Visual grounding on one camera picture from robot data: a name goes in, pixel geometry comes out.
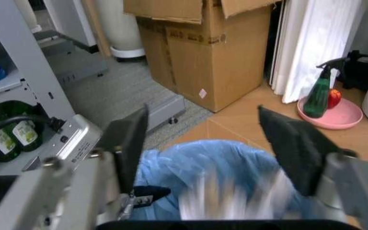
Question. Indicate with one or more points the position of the green spray bottle black trigger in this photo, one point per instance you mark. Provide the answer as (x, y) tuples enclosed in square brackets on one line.
[(316, 98)]

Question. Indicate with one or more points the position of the pink round tray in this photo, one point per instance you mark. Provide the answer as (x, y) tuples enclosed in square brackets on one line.
[(340, 118)]

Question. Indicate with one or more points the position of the green bottle with pale label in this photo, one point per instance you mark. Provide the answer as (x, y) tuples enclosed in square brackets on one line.
[(27, 136), (1, 146)]

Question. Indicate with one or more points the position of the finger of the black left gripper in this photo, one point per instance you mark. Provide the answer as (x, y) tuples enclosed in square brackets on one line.
[(152, 191)]

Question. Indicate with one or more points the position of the red apple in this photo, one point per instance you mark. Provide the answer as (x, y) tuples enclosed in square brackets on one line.
[(334, 97)]

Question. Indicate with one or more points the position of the grey metal wheeled stand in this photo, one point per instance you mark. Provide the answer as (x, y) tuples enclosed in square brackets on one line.
[(72, 60)]

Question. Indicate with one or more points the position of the grey wheeled base plate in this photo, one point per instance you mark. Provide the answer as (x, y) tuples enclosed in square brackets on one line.
[(166, 109)]

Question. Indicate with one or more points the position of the wooden stick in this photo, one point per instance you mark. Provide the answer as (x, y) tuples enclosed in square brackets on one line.
[(99, 31)]

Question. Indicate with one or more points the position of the large brown cardboard box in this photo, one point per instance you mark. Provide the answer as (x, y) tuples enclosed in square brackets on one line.
[(209, 62)]

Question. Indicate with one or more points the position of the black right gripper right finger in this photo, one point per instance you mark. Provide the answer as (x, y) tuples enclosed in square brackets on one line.
[(299, 153)]

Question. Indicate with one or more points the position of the white flat boards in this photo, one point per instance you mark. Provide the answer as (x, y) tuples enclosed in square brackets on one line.
[(312, 43)]

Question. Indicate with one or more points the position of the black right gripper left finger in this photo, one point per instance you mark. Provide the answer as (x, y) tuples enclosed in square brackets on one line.
[(75, 191)]

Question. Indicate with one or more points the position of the white shelf cabinet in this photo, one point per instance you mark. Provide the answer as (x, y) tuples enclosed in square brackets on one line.
[(27, 60)]

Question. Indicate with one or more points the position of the white cylindrical appliance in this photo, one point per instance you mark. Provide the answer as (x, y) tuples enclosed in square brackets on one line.
[(123, 31)]

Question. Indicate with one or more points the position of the grey striped rug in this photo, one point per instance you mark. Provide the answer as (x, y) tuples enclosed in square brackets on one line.
[(117, 91)]

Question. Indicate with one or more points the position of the trash bin with blue bag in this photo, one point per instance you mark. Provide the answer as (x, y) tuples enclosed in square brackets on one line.
[(216, 172)]

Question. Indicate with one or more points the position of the black box-shaped device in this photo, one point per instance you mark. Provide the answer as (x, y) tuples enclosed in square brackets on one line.
[(360, 72)]

